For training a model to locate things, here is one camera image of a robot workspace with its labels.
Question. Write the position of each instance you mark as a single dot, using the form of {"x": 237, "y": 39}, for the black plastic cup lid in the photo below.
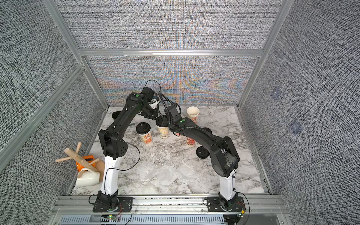
{"x": 143, "y": 128}
{"x": 159, "y": 121}
{"x": 202, "y": 153}
{"x": 208, "y": 130}

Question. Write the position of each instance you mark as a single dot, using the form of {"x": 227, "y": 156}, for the white mug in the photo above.
{"x": 87, "y": 177}

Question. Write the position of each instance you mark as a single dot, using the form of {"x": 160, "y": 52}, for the red milk tea paper cup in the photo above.
{"x": 190, "y": 141}

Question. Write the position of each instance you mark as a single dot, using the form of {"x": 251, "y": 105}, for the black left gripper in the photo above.
{"x": 152, "y": 113}

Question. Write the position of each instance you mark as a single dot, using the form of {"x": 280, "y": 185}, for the black cylindrical cup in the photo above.
{"x": 115, "y": 114}

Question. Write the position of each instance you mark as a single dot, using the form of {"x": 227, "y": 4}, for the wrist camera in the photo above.
{"x": 150, "y": 94}
{"x": 173, "y": 112}

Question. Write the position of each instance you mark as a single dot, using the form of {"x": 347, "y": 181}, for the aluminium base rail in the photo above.
{"x": 259, "y": 209}

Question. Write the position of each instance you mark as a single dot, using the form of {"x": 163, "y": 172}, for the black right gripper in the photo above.
{"x": 170, "y": 123}

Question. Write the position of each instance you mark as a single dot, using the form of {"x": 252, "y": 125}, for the wooden mug tree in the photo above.
{"x": 89, "y": 161}

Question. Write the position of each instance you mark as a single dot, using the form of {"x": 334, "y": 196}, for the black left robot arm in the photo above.
{"x": 136, "y": 99}

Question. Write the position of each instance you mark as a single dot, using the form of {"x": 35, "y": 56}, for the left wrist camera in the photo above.
{"x": 150, "y": 94}

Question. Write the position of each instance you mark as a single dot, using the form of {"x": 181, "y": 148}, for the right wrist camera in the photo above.
{"x": 173, "y": 112}

